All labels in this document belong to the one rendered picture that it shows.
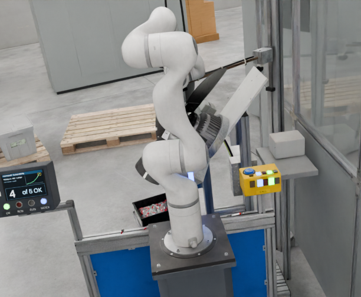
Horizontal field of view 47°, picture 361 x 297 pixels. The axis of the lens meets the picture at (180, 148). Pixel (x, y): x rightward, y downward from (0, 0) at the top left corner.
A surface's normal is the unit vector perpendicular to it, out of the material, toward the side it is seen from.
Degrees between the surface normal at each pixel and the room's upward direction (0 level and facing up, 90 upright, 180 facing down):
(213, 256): 0
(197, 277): 90
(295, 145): 90
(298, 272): 0
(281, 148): 90
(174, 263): 0
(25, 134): 95
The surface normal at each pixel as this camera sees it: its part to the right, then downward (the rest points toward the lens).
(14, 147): 0.48, 0.40
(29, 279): -0.11, -0.90
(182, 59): -0.01, 0.53
